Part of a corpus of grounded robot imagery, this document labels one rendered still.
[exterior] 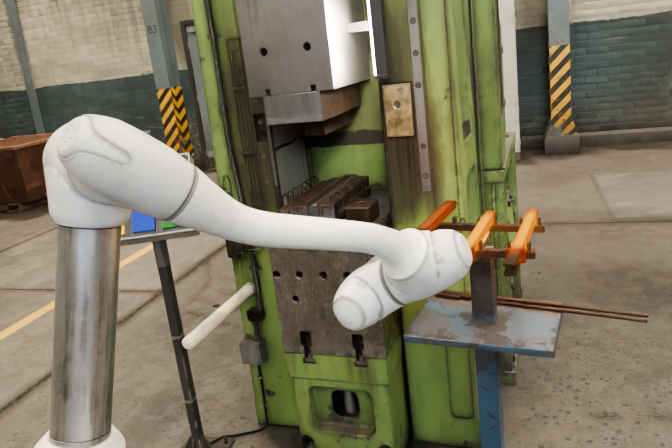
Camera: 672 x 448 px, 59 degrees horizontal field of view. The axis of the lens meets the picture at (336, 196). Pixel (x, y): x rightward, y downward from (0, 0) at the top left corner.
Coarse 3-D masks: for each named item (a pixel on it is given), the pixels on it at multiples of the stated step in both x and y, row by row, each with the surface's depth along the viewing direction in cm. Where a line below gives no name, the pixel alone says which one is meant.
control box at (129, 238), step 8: (192, 160) 210; (128, 224) 197; (160, 224) 198; (128, 232) 197; (144, 232) 197; (152, 232) 197; (160, 232) 197; (168, 232) 197; (176, 232) 197; (184, 232) 199; (192, 232) 200; (128, 240) 197; (136, 240) 199; (144, 240) 201; (152, 240) 202; (160, 240) 204
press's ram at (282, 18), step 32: (256, 0) 185; (288, 0) 182; (320, 0) 179; (352, 0) 204; (256, 32) 188; (288, 32) 185; (320, 32) 181; (352, 32) 200; (256, 64) 191; (288, 64) 188; (320, 64) 184; (352, 64) 202; (256, 96) 194
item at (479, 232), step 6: (486, 216) 173; (492, 216) 173; (480, 222) 168; (486, 222) 167; (492, 222) 173; (474, 228) 164; (480, 228) 163; (486, 228) 165; (474, 234) 159; (480, 234) 158; (468, 240) 155; (474, 240) 154; (474, 246) 151; (474, 252) 147; (474, 258) 147
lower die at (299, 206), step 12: (324, 180) 240; (336, 180) 227; (348, 180) 225; (360, 180) 226; (312, 192) 217; (348, 192) 210; (288, 204) 208; (300, 204) 202; (324, 204) 197; (336, 204) 198; (312, 216) 199; (324, 216) 198; (336, 216) 198
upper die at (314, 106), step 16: (272, 96) 192; (288, 96) 190; (304, 96) 189; (320, 96) 187; (336, 96) 201; (352, 96) 217; (272, 112) 194; (288, 112) 192; (304, 112) 190; (320, 112) 188; (336, 112) 201
